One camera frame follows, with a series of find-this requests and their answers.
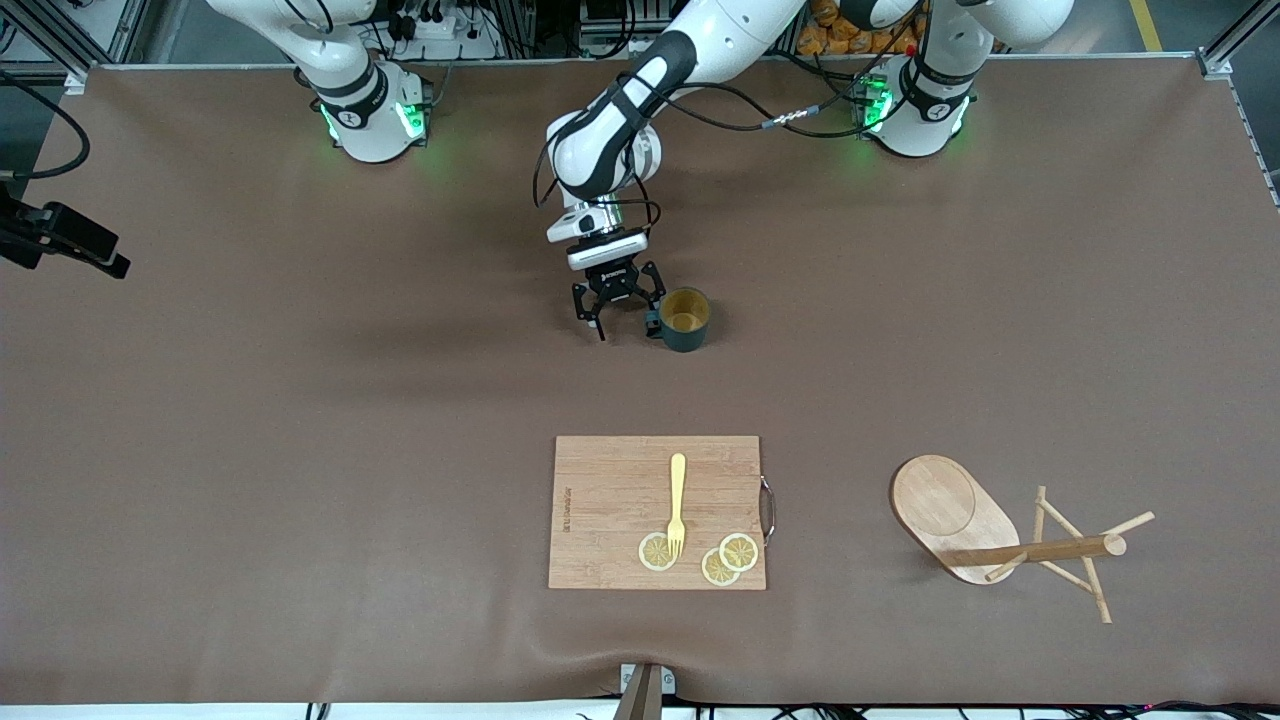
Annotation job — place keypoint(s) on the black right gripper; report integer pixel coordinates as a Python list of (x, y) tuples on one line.
[(62, 232)]

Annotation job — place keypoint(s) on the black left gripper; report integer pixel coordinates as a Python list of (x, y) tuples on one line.
[(614, 281)]

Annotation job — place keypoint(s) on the teal mug with yellow inside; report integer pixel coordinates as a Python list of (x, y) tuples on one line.
[(690, 340)]

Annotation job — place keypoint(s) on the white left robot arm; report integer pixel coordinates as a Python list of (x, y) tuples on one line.
[(600, 150)]

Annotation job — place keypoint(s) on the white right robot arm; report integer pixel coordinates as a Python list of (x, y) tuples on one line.
[(372, 125)]

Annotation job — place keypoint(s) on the wooden mug tree rack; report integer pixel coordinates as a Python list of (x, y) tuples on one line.
[(935, 500)]

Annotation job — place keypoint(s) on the yellow plastic fork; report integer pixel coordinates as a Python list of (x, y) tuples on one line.
[(678, 480)]

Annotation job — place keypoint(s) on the lemon slice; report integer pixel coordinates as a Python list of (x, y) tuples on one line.
[(650, 552), (740, 552), (712, 572)]

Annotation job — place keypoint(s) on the brown table mat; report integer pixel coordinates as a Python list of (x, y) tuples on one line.
[(300, 450)]

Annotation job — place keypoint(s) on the white power strip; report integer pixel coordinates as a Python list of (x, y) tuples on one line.
[(440, 30)]

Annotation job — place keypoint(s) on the orange bread toy pile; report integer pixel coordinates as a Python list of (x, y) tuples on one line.
[(830, 42)]

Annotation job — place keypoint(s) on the aluminium frame strut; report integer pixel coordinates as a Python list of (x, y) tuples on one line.
[(1225, 50), (80, 40)]

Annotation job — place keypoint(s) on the aluminium camera mount profile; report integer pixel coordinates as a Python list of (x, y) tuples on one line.
[(640, 700)]

